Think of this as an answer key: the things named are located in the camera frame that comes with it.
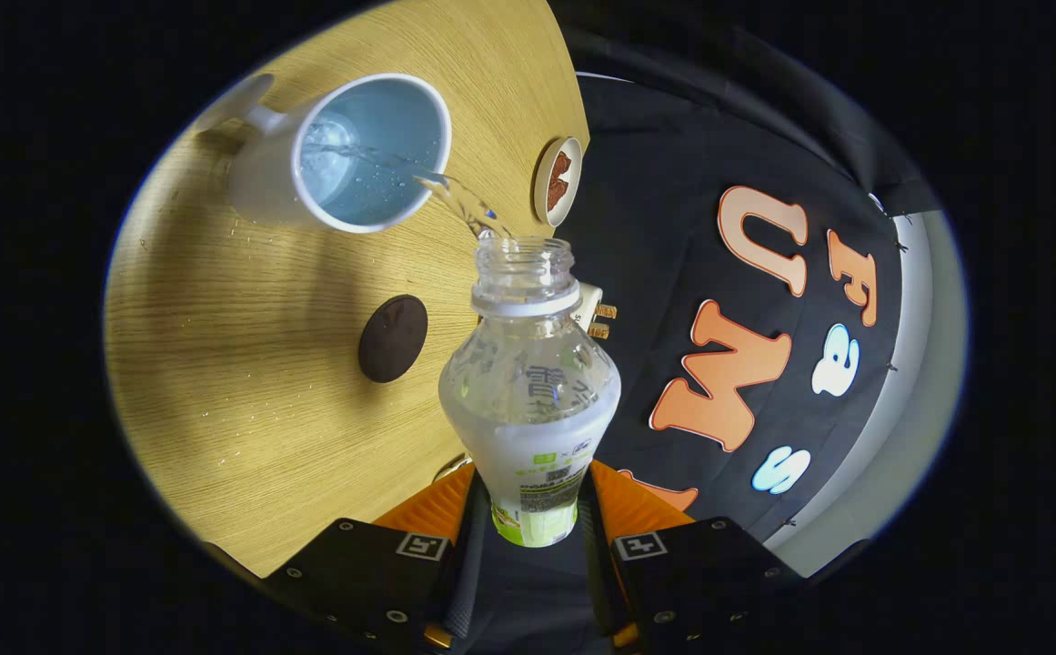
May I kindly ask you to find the wooden table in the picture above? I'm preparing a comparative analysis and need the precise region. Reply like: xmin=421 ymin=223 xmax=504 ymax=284
xmin=105 ymin=0 xmax=592 ymax=579

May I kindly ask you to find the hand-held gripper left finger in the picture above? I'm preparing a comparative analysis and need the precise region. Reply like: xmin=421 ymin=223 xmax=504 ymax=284
xmin=264 ymin=459 xmax=492 ymax=651

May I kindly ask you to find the white cup with handle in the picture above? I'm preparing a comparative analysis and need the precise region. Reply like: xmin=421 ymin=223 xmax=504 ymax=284
xmin=196 ymin=73 xmax=453 ymax=235

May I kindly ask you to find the white oval plate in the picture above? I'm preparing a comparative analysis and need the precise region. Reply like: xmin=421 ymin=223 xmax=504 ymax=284
xmin=532 ymin=136 xmax=584 ymax=227

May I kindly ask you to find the cream toaster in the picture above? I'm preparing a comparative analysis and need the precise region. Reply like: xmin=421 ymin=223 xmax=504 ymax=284
xmin=573 ymin=282 xmax=606 ymax=339

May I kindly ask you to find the clear juice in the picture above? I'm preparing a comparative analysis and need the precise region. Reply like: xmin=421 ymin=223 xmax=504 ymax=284
xmin=300 ymin=118 xmax=515 ymax=242

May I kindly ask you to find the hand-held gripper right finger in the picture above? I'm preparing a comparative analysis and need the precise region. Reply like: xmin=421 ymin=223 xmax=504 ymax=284
xmin=579 ymin=459 xmax=806 ymax=651

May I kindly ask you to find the dark brown round coaster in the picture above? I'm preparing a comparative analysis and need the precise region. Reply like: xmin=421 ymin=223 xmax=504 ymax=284
xmin=358 ymin=294 xmax=429 ymax=384

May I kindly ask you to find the clear plastic juice bottle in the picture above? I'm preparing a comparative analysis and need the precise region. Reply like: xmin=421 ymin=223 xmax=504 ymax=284
xmin=438 ymin=237 xmax=622 ymax=549

